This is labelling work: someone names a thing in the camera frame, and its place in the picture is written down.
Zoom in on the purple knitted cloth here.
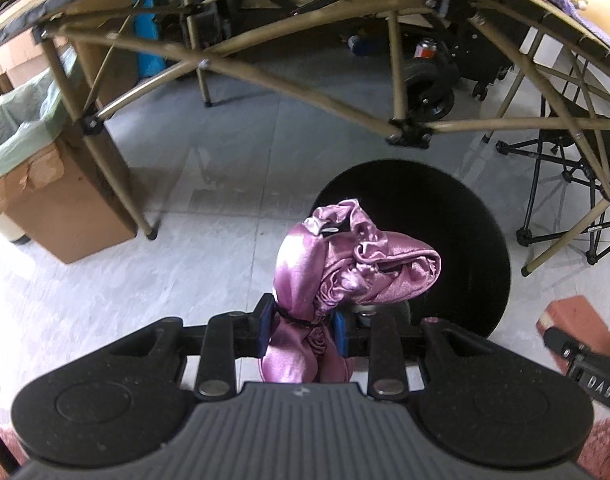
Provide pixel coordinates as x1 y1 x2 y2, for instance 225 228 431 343
544 0 610 58

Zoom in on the green plastic bag liner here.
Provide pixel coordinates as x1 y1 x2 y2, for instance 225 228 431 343
0 60 86 186

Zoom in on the pink satin cloth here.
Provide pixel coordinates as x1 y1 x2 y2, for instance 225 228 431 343
259 199 443 385

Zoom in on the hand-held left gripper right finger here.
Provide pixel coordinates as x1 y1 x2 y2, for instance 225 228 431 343
333 312 500 403

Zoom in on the black wheeled cart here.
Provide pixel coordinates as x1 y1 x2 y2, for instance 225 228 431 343
345 0 518 123

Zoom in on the beige round container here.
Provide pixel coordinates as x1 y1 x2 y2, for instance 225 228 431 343
0 205 28 245

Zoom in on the brown cardboard box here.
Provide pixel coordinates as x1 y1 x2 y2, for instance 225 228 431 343
0 62 138 265

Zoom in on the black trash bin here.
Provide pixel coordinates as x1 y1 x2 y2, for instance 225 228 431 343
311 160 512 341

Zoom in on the blue plastic container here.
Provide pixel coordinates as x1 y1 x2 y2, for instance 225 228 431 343
134 0 162 68

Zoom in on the black folding chair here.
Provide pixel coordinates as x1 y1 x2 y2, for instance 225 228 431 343
495 35 610 266

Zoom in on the blue round object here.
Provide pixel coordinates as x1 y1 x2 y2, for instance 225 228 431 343
347 35 380 57

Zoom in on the pile of open cardboard boxes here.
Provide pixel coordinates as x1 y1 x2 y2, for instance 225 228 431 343
0 0 80 97

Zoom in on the tan folding slat table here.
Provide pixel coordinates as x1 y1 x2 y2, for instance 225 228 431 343
0 0 610 277

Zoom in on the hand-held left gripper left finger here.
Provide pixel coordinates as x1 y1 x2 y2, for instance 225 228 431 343
107 294 276 403

